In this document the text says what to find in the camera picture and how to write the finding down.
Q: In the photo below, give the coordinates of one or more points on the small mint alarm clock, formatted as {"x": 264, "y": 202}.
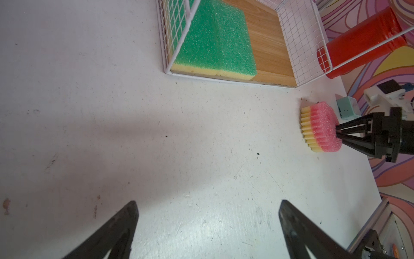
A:
{"x": 348, "y": 108}

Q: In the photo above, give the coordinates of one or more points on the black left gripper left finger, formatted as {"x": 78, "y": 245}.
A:
{"x": 113, "y": 240}

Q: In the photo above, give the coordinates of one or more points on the yellow green sponge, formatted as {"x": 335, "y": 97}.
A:
{"x": 217, "y": 44}

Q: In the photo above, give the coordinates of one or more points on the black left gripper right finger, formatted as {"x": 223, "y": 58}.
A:
{"x": 303, "y": 236}

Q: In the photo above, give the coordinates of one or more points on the white wire wooden shelf rack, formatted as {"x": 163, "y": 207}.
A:
{"x": 279, "y": 43}

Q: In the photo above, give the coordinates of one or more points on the pink smiley sponge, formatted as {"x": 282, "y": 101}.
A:
{"x": 318, "y": 125}

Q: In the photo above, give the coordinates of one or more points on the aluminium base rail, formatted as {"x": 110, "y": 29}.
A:
{"x": 388, "y": 233}

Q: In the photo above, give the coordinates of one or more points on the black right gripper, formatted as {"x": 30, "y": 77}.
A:
{"x": 391, "y": 134}

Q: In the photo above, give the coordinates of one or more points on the red ribbed metal bucket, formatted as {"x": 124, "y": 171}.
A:
{"x": 361, "y": 44}

